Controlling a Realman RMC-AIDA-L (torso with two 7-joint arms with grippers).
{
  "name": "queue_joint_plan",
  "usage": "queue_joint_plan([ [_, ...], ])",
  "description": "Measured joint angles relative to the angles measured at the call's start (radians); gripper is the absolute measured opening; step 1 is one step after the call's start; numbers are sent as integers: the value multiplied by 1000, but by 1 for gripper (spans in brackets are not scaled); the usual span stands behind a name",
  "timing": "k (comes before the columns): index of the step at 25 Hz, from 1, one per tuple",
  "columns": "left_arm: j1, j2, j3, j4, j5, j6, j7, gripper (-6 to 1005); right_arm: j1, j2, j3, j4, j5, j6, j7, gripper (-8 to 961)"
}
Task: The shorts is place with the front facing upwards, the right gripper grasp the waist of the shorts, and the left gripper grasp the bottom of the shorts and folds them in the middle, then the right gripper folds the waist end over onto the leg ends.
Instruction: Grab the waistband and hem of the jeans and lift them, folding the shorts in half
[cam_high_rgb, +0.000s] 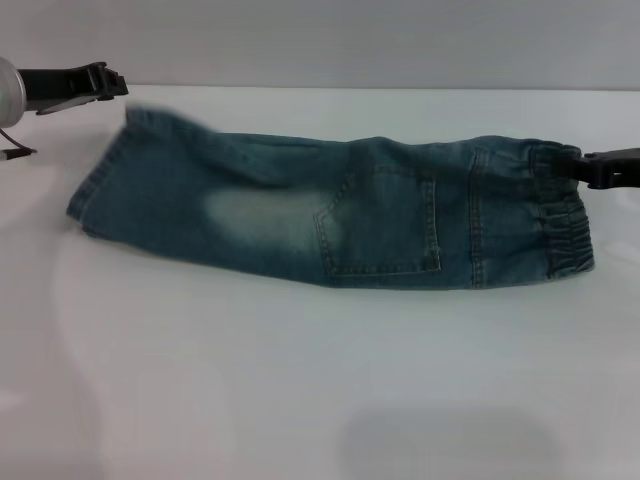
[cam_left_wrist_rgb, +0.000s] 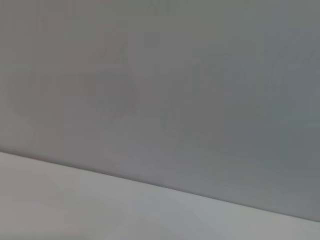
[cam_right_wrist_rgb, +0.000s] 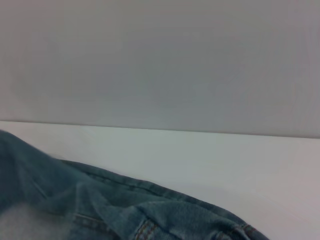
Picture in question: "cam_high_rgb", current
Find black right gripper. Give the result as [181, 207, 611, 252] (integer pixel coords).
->
[564, 147, 640, 190]

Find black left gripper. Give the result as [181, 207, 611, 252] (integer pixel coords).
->
[18, 61, 130, 116]

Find blue denim shorts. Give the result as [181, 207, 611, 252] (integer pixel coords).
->
[66, 102, 599, 291]

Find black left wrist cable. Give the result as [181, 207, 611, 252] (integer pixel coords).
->
[0, 127, 39, 161]

